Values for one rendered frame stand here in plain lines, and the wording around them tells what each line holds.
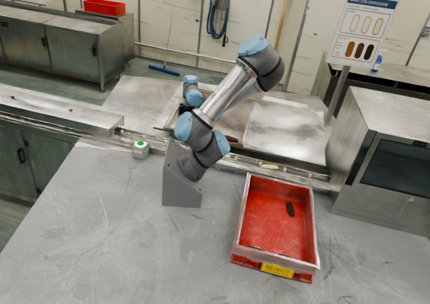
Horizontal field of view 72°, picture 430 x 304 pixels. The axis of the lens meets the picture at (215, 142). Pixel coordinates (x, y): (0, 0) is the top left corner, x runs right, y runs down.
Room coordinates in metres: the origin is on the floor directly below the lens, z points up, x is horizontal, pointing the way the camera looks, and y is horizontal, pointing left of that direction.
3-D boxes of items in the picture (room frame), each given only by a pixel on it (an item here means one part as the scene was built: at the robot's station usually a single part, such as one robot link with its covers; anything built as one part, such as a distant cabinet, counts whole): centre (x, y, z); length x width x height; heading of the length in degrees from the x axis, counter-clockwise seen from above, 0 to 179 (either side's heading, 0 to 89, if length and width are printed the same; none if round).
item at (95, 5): (4.81, 1.95, 0.94); 0.51 x 0.36 x 0.13; 85
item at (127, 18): (4.81, 1.95, 0.44); 0.70 x 0.55 x 0.87; 81
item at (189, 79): (1.44, 0.17, 1.23); 0.09 x 0.08 x 0.11; 18
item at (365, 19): (2.13, -0.85, 1.50); 0.33 x 0.01 x 0.45; 86
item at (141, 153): (1.36, 0.40, 0.84); 0.08 x 0.08 x 0.11; 81
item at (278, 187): (0.95, -0.31, 0.88); 0.49 x 0.34 x 0.10; 172
